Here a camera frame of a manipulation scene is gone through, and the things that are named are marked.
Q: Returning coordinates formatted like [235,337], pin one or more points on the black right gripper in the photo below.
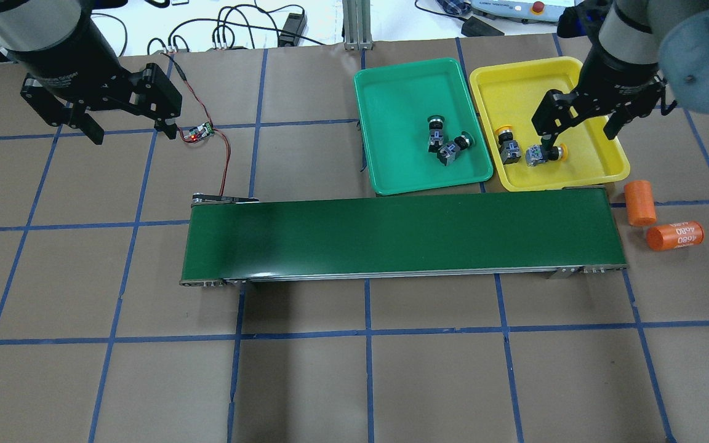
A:
[608,79]

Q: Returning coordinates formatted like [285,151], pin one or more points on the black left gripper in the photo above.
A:
[76,78]

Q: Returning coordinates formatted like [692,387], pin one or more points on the yellow push button switch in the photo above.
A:
[509,148]
[537,154]

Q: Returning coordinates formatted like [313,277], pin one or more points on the plain orange cylinder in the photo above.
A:
[640,203]

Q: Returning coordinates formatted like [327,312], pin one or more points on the orange cylinder with 4680 print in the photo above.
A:
[674,235]

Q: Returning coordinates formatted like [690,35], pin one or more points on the green push button switch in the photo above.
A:
[436,136]
[451,151]

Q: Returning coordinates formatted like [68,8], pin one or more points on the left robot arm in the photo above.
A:
[52,8]

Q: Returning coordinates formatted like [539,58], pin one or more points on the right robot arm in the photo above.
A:
[643,54]

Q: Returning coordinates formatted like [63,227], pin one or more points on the yellow plastic tray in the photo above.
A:
[510,94]

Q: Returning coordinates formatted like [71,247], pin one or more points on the small motor controller board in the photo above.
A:
[199,133]

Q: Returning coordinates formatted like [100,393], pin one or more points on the teach pendant with red button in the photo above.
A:
[523,11]

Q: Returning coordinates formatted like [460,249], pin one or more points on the green conveyor belt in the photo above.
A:
[563,232]

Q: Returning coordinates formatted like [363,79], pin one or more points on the green plastic tray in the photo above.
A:
[394,105]

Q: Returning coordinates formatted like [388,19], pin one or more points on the black power adapter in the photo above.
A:
[293,30]

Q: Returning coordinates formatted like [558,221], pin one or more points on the aluminium frame post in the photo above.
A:
[356,30]

